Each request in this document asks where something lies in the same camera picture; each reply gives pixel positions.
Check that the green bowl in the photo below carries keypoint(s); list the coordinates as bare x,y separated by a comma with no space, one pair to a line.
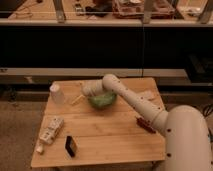
103,100

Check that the small white cube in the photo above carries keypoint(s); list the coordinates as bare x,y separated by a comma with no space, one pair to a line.
40,150

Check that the brown snack bar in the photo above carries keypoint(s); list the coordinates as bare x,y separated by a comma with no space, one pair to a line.
145,125

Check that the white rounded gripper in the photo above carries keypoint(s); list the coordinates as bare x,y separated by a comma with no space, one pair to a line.
90,88

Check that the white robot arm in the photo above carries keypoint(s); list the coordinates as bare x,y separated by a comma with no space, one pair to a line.
187,139

